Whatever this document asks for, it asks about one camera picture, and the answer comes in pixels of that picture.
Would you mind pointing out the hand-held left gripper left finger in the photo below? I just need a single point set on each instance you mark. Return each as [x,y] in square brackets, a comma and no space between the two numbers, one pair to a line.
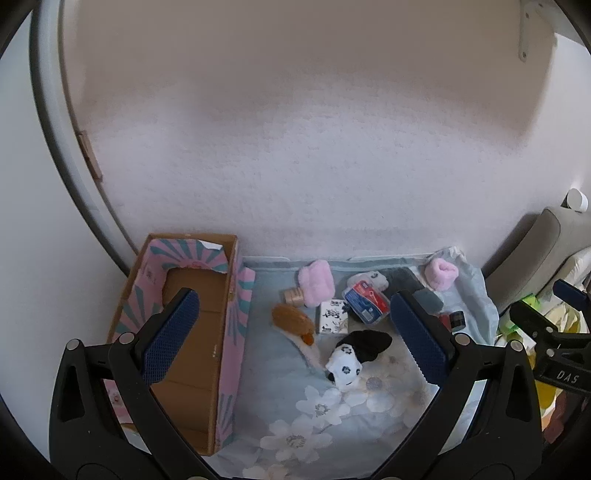
[173,332]

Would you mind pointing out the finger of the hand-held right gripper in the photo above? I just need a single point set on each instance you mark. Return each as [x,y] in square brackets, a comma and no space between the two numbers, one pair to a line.
[531,321]
[571,291]

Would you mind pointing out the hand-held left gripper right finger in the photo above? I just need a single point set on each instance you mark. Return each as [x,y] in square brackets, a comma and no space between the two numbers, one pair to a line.
[415,337]

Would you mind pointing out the pink and teal cardboard box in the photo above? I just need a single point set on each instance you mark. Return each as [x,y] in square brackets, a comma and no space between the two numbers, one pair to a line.
[194,314]

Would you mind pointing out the black white plush toy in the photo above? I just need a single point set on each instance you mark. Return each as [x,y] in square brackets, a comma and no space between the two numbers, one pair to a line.
[358,354]

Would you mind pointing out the blue and red packet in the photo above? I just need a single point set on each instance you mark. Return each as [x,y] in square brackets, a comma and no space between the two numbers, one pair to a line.
[367,301]

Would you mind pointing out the pink fuzzy sock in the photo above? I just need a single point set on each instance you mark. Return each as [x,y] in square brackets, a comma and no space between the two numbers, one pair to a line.
[316,282]
[441,272]

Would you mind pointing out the black and white tissue pack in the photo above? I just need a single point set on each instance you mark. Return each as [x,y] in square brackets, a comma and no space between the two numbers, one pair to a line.
[333,316]

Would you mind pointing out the brown fuzzy scrunchie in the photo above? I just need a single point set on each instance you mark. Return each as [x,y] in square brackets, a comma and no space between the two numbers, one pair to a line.
[291,319]

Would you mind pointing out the green plastic item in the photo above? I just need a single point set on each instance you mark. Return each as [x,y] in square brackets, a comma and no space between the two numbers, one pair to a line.
[521,318]

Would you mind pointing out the yellow cloth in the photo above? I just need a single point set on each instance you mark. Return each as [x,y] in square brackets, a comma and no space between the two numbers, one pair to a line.
[570,318]

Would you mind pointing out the small red item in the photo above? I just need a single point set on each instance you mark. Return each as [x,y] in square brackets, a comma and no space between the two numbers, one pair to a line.
[444,320]

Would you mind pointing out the small black jar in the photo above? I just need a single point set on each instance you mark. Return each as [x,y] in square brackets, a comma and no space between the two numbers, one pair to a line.
[457,319]

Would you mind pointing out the grey cloth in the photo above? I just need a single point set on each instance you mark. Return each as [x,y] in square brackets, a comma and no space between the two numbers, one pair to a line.
[413,278]

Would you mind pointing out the grey cushion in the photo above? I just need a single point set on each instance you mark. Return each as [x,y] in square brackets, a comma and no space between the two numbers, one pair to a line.
[526,251]

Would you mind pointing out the white round device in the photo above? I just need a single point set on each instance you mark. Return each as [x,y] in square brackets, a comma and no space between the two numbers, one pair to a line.
[577,199]

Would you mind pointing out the beige fabric strip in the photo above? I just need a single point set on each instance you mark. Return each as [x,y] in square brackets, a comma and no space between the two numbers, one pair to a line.
[310,353]

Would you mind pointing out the light blue floral blanket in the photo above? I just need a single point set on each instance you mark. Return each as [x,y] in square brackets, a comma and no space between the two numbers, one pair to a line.
[277,383]

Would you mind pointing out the grey door frame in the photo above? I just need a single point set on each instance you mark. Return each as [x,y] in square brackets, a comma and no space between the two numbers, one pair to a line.
[48,115]

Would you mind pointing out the white wall bracket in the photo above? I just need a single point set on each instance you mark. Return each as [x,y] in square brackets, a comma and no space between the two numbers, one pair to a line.
[526,30]

